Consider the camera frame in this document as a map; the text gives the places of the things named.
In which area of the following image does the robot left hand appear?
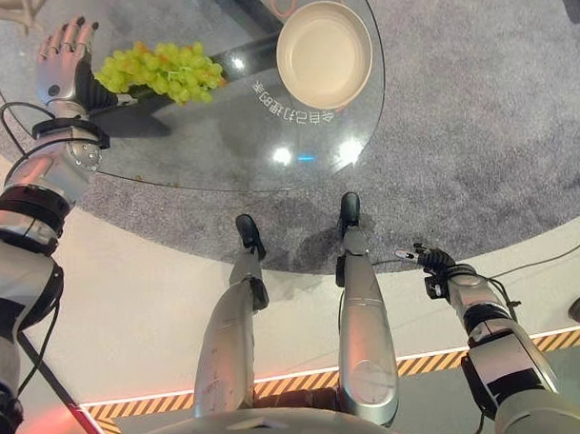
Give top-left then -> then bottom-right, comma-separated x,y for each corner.
32,12 -> 126,124

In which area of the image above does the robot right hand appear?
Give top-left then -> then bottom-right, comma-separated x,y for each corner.
393,241 -> 458,278

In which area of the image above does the cream round plate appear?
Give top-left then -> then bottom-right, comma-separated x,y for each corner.
273,0 -> 377,110

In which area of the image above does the light wooden furniture leg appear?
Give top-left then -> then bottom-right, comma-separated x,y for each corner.
18,0 -> 52,36

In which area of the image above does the black table base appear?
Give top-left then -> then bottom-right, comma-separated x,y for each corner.
78,0 -> 289,141

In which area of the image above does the robot right leg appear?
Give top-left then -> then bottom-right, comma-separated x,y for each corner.
331,189 -> 403,429

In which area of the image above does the robot leg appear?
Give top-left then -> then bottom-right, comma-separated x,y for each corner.
331,189 -> 403,429
186,212 -> 274,421

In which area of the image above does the green grape bunch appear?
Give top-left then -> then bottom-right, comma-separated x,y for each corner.
92,37 -> 226,110

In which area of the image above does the grey round carpet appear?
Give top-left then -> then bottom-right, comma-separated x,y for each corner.
0,0 -> 580,289

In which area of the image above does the yellow black hazard tape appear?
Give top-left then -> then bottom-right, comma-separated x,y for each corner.
81,322 -> 580,434

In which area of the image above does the round glass table top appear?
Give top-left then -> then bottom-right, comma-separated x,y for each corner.
0,0 -> 391,203

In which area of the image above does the robot silver torso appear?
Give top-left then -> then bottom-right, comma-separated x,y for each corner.
100,399 -> 500,434

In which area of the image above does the robot left leg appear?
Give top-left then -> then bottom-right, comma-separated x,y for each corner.
186,212 -> 274,421

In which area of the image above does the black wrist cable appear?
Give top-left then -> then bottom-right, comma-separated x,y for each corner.
0,100 -> 51,160

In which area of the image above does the black floor cable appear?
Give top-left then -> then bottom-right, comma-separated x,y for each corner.
366,228 -> 580,273

